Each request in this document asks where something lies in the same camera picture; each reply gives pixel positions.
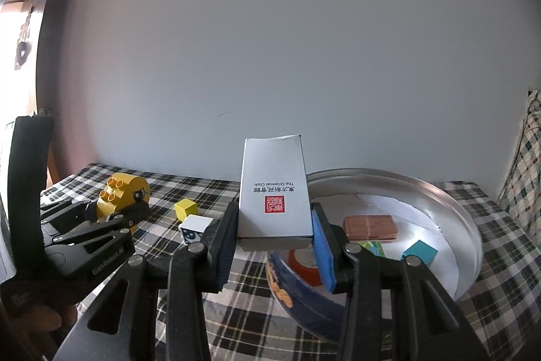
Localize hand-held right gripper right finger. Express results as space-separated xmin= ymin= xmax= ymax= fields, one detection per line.
xmin=310 ymin=201 xmax=481 ymax=361

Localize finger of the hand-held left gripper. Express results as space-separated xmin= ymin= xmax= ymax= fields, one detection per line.
xmin=40 ymin=198 xmax=104 ymax=224
xmin=42 ymin=204 xmax=151 ymax=249

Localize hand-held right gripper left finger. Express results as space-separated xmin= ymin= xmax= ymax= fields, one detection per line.
xmin=53 ymin=200 xmax=240 ymax=361

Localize red round lid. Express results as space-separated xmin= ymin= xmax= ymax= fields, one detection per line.
xmin=287 ymin=249 xmax=322 ymax=286

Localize yellow toy building block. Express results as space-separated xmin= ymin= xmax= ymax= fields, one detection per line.
xmin=96 ymin=173 xmax=151 ymax=224

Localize pink-brown block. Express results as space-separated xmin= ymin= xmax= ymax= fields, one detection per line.
xmin=342 ymin=214 xmax=400 ymax=245

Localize yellow wooden cube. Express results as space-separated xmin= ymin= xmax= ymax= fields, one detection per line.
xmin=174 ymin=198 xmax=199 ymax=221

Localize silver round tray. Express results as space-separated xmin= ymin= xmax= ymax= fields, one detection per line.
xmin=266 ymin=167 xmax=485 ymax=345

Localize white rectangular cardboard box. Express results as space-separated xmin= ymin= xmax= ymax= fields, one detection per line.
xmin=237 ymin=134 xmax=314 ymax=252

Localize teal bear toy block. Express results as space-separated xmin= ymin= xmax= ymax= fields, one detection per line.
xmin=401 ymin=240 xmax=439 ymax=269

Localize person's left hand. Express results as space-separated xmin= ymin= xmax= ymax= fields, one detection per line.
xmin=10 ymin=299 xmax=79 ymax=329

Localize white printed cube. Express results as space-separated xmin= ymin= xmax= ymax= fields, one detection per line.
xmin=178 ymin=215 xmax=214 ymax=247

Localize black and white plaid cloth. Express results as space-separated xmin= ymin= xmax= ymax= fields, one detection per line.
xmin=38 ymin=162 xmax=541 ymax=361

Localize brown wooden door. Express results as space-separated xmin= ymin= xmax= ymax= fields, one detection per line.
xmin=0 ymin=0 xmax=83 ymax=193

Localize hanging door decoration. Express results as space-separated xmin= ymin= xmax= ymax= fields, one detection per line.
xmin=14 ymin=6 xmax=35 ymax=71

